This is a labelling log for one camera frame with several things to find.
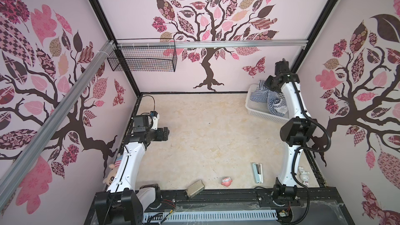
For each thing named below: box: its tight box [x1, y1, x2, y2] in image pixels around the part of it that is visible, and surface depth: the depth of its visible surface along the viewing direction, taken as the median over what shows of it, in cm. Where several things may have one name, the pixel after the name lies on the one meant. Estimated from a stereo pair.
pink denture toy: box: [221, 177, 233, 187], surface depth 77 cm
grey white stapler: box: [252, 162, 264, 184], surface depth 82 cm
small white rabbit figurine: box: [297, 166, 310, 187], surface depth 81 cm
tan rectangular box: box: [183, 179, 206, 199], surface depth 76 cm
